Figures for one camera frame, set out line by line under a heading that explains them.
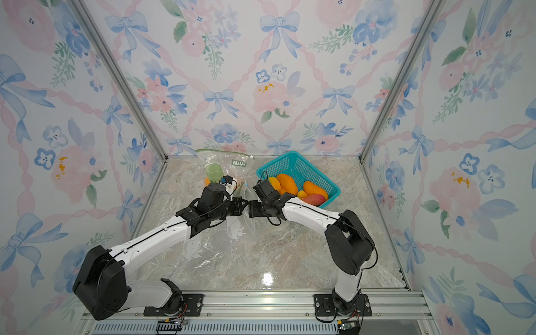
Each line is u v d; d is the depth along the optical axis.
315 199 0.92
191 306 0.74
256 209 0.79
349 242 0.47
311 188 1.02
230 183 0.74
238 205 0.72
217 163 0.90
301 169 1.10
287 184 1.03
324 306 0.73
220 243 0.89
